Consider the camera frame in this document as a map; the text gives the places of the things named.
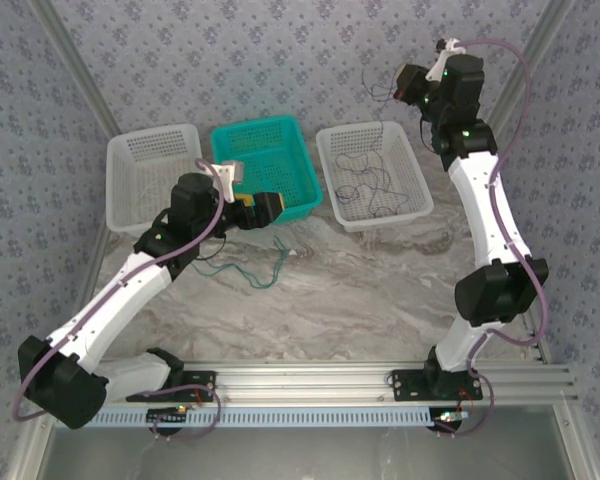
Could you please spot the teal perforated plastic basket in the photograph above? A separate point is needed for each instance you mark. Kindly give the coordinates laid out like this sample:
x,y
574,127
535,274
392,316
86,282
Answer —
x,y
270,155

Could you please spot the aluminium frame post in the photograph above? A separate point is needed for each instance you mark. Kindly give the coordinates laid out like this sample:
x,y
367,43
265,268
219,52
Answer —
x,y
75,65
545,35

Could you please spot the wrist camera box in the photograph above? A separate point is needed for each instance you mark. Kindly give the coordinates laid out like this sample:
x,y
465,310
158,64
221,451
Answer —
x,y
442,62
230,172

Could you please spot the aluminium frame rail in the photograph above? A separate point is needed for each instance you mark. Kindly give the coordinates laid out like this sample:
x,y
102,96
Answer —
x,y
305,382

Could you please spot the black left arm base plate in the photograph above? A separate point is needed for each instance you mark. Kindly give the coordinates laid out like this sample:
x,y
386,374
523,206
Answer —
x,y
200,387

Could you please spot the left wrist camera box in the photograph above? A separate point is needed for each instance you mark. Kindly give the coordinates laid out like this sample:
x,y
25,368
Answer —
x,y
230,172

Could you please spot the white perforated plastic basket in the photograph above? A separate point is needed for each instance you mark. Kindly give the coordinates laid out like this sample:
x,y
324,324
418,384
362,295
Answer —
x,y
405,165
140,165

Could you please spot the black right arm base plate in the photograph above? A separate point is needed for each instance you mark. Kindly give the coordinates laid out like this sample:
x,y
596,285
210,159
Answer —
x,y
407,385

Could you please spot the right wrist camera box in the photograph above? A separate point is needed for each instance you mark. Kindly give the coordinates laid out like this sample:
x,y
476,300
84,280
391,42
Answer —
x,y
442,62

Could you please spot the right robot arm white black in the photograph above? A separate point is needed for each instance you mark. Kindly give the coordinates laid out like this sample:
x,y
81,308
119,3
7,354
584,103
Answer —
x,y
485,210

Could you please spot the small circuit board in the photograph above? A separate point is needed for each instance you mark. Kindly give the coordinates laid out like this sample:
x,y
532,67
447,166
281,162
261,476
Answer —
x,y
167,415
450,417

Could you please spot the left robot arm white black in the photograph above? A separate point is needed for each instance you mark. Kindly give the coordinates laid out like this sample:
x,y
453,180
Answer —
x,y
110,300

